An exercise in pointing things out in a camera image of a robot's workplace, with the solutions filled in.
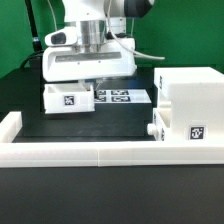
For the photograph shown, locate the white U-shaped table fence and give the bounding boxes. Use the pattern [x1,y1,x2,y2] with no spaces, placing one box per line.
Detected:
[0,112,224,168]

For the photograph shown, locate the black cable with connector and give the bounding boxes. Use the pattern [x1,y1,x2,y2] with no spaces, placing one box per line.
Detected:
[20,49,45,70]

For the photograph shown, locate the black pole stand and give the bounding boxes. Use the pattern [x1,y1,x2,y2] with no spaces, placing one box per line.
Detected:
[24,0,46,70]

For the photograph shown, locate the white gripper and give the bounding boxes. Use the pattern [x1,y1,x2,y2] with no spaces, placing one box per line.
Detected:
[42,21,137,98]

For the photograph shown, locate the white front drawer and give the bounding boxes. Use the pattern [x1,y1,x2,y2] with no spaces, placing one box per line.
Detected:
[147,101,171,141]

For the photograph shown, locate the white drawer cabinet box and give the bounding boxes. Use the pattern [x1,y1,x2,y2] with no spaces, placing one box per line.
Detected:
[154,67,224,143]

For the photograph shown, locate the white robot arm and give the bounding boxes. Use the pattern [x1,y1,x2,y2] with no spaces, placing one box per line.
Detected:
[42,0,155,84]

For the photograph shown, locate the white drawer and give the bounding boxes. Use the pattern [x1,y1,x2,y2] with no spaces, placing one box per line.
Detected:
[147,101,171,141]
[43,83,95,114]

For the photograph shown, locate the white fiducial marker plate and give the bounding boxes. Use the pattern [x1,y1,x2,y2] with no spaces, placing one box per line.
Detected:
[95,89,151,104]

